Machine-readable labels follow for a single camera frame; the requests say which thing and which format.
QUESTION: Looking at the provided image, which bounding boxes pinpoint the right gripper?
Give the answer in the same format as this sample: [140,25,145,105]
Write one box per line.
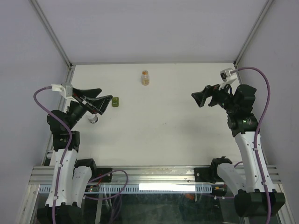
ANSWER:
[192,80,238,113]

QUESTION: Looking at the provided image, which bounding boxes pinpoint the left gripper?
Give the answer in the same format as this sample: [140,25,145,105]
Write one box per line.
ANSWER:
[66,87,112,130]

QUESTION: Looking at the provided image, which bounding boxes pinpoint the green pill box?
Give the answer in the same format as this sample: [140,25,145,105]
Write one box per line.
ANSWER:
[112,97,119,107]

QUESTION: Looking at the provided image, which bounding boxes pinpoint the clear bottle orange pills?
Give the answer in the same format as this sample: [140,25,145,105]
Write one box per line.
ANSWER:
[141,70,150,86]

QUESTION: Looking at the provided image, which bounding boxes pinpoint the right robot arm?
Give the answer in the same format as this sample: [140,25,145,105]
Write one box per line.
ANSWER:
[191,84,285,217]

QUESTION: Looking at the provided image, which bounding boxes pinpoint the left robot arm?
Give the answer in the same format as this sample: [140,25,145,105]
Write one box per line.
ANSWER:
[33,84,113,224]

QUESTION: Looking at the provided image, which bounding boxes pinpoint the white cap pill bottle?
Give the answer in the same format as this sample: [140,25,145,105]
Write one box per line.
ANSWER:
[87,114,99,124]

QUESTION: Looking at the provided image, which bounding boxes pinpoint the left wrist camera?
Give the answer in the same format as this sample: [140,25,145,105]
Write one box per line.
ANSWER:
[51,83,76,101]

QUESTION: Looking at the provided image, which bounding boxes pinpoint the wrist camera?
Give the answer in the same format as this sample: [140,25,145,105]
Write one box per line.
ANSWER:
[51,83,76,101]
[219,68,237,89]

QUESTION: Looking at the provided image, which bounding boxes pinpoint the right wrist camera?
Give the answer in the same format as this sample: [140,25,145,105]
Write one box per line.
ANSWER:
[219,68,237,89]

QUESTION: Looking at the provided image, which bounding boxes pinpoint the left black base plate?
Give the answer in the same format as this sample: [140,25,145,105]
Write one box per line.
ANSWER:
[88,167,113,183]

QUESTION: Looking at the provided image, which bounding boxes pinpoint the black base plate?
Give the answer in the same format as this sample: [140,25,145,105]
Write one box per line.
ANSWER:
[194,167,216,183]
[88,167,113,183]

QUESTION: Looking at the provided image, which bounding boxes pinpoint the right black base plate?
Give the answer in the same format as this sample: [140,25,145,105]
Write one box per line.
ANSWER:
[194,167,216,183]

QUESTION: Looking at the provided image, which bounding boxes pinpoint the aluminium mounting rail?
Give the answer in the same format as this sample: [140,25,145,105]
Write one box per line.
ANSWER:
[29,165,282,185]

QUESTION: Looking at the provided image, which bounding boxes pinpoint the white slotted cable duct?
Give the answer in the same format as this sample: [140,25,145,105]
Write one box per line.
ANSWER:
[38,184,213,194]

